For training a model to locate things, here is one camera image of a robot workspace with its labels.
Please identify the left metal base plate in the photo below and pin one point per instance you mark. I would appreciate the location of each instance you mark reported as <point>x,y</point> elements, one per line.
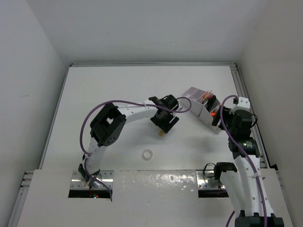
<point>79,184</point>

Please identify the white pink compartment organizer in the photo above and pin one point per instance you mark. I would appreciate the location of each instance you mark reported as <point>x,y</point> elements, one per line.
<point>195,95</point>

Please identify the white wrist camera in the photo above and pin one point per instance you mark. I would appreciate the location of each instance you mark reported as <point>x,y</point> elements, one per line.
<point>180,108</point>
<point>241,103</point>

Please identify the clear tape roll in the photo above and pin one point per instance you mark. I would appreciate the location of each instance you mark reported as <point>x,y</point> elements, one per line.
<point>147,154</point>

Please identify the metal base plate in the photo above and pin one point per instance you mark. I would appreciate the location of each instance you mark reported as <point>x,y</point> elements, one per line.
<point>205,181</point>
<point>79,184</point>

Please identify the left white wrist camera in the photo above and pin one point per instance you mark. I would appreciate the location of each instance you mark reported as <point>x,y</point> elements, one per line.
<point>180,108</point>

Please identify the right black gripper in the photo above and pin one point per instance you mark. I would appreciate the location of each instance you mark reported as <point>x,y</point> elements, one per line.
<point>226,113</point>

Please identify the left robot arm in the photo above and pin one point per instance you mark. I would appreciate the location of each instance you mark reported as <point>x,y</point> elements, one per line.
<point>107,126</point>

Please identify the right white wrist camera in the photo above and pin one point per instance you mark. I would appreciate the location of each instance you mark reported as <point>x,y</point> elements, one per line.
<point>241,103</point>

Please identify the small black scissors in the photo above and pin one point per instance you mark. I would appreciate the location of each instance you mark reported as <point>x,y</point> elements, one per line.
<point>210,102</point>

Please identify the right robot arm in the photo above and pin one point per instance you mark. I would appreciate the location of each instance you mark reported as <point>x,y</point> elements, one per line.
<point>242,178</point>

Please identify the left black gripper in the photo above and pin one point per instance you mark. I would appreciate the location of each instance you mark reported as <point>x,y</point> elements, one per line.
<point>165,126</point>

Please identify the pink pen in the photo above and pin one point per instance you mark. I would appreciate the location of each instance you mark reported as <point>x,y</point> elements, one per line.
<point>205,98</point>

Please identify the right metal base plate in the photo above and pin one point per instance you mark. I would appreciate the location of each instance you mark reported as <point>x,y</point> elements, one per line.
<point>205,181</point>

